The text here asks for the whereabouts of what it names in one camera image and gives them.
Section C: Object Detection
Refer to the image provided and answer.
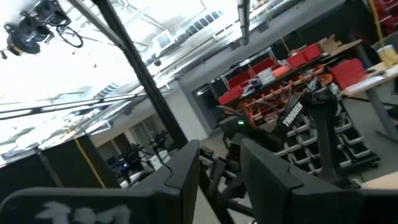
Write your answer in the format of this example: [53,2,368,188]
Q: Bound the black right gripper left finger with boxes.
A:
[0,139,200,224]

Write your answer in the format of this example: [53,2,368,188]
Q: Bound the brown cardboard box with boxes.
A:
[318,34,363,55]

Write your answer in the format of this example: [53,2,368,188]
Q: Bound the red storage bin stack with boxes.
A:
[329,58,368,90]

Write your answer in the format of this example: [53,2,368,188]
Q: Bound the rack with grey bins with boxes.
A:
[275,105,382,177]

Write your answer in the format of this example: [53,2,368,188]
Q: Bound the black cable loop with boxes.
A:
[55,25,84,49]

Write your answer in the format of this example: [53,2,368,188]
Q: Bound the pale yellow container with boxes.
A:
[377,44,398,68]

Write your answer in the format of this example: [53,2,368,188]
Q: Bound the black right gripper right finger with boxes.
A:
[241,138,398,224]

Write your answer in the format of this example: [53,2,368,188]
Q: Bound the rack with red bins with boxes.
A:
[217,43,332,125]

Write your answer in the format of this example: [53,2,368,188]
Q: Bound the wooden desk with grey leg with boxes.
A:
[341,60,398,142]

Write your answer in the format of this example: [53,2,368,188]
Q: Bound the black aluminium rig frame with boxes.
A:
[91,0,190,151]

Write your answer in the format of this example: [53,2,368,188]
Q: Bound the yellow hanging cable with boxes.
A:
[73,138,107,189]

